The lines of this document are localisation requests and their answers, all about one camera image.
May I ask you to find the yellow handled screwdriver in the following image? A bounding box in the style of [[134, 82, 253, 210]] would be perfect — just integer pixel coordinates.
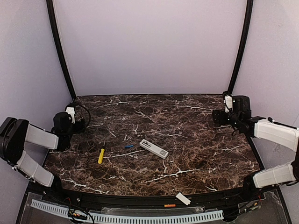
[[98, 140, 106, 164]]

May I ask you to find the white remote control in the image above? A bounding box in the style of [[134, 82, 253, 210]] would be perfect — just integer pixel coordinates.
[[139, 139, 169, 159]]

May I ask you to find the white battery cover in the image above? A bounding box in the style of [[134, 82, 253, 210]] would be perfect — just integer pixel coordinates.
[[176, 192, 191, 206]]

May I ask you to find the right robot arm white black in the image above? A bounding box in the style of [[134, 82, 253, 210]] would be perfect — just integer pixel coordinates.
[[212, 91, 299, 189]]

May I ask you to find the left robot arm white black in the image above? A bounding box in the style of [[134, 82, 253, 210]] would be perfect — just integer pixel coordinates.
[[0, 112, 86, 191]]

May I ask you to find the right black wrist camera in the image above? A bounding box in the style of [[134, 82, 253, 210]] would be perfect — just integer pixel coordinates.
[[222, 91, 233, 113]]

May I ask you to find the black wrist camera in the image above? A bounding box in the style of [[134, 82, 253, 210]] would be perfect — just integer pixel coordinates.
[[64, 104, 92, 128], [222, 91, 233, 113]]

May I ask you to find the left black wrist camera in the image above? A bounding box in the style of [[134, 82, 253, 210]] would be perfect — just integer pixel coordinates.
[[64, 104, 92, 128]]

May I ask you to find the black front table rail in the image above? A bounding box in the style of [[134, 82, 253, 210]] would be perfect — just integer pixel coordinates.
[[32, 184, 265, 213]]

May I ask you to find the right black frame post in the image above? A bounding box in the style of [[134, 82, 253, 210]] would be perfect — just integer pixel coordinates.
[[227, 0, 254, 94]]

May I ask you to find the black frame post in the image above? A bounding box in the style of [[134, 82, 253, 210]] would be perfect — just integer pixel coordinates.
[[46, 0, 77, 101], [227, 0, 254, 94]]

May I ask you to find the white slotted cable duct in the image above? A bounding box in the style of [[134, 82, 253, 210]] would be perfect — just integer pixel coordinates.
[[30, 199, 225, 224]]

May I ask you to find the left black frame post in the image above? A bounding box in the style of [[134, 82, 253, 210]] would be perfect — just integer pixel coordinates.
[[46, 0, 77, 101]]

